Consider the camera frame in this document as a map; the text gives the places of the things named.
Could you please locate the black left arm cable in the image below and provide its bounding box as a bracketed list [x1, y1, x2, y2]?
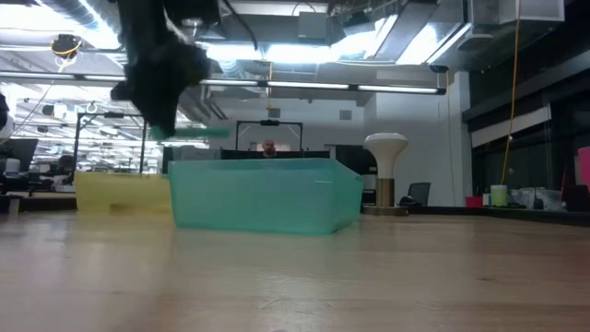
[220, 0, 260, 52]

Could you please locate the yellow power cable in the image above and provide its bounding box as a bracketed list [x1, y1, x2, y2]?
[500, 0, 521, 185]

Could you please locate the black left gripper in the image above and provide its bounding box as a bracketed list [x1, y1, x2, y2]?
[109, 39, 212, 139]

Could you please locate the black overhead light bar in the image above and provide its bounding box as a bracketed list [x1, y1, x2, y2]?
[0, 70, 447, 96]

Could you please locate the distant black rig frame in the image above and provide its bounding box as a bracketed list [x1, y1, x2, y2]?
[219, 119, 331, 160]
[76, 113, 149, 175]

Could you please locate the hanging black cable reel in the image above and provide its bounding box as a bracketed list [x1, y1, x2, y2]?
[49, 33, 85, 60]

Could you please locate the computer monitor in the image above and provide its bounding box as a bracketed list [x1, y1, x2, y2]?
[0, 137, 40, 174]

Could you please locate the silver long air duct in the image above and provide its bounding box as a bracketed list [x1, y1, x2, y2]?
[41, 0, 128, 78]

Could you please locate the grey ceiling box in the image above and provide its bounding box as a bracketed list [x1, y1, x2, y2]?
[298, 11, 330, 41]

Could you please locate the black office chair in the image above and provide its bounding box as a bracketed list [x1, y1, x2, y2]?
[407, 181, 433, 208]

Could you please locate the red translucent plastic bin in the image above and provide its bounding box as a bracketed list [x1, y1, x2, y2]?
[578, 146, 590, 193]

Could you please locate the green white container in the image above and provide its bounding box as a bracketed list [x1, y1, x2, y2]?
[490, 184, 510, 208]

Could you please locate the yellow translucent plastic bin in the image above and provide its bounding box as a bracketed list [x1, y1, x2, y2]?
[73, 172, 174, 216]

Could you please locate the teal thick marker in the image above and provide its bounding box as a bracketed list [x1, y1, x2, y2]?
[150, 125, 230, 141]

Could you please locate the green translucent plastic bin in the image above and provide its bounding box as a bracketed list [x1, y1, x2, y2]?
[167, 158, 365, 237]

